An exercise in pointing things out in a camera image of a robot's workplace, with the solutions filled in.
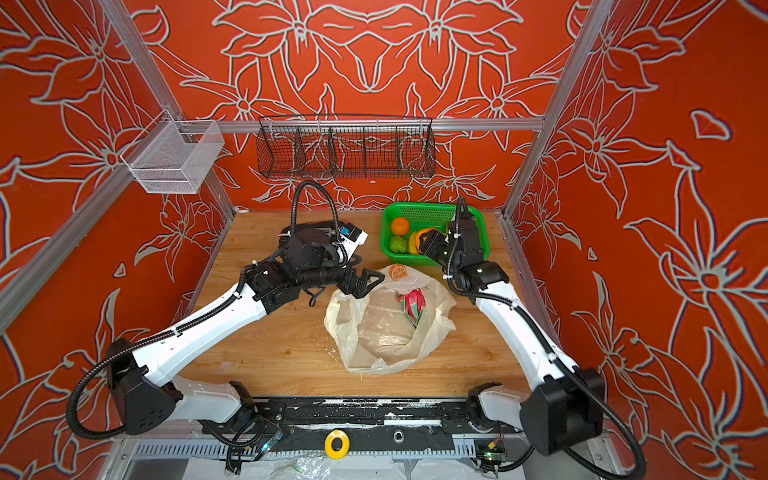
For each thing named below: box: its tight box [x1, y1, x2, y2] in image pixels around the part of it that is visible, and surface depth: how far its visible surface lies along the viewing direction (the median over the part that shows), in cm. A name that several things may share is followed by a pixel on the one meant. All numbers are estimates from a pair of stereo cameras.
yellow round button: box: [324, 429, 351, 461], surface depth 70 cm
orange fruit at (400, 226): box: [391, 217, 410, 236], surface depth 112 cm
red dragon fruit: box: [395, 288, 427, 329], surface depth 87 cm
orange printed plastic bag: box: [324, 270, 457, 375], surface depth 75 cm
